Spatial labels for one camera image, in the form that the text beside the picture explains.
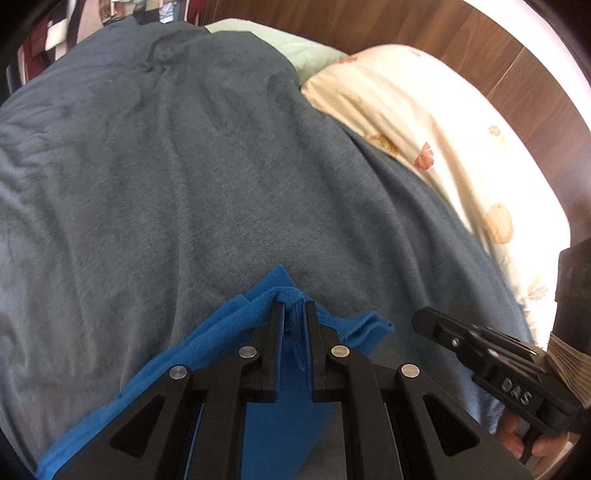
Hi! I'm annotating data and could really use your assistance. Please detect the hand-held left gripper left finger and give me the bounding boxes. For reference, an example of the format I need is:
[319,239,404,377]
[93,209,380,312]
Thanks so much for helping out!
[52,300,287,480]

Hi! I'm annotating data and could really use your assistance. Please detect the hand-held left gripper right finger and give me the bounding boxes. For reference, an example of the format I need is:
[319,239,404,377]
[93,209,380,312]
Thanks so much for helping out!
[302,300,534,480]

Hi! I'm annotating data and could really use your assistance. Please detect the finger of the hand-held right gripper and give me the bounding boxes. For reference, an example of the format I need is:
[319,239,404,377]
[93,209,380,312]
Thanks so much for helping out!
[411,307,548,370]

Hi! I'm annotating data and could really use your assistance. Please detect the blue fleece pants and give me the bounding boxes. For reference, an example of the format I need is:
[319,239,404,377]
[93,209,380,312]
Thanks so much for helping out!
[37,264,395,480]

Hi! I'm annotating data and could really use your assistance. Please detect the person's right hand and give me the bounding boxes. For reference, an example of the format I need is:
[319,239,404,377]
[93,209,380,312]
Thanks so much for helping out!
[495,408,571,462]

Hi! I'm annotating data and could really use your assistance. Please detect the grey bed blanket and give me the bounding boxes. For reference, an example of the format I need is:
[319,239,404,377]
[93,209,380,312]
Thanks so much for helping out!
[0,18,532,480]

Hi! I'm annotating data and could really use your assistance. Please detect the cream floral pillow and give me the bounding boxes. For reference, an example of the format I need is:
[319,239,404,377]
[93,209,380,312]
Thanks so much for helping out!
[300,44,573,324]

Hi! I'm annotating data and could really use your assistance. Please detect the pale green pillow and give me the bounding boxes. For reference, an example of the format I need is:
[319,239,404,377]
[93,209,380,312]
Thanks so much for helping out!
[205,18,349,86]

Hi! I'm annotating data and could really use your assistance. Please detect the wooden wall panel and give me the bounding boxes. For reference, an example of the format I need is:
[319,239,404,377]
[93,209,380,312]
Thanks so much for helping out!
[212,0,585,241]

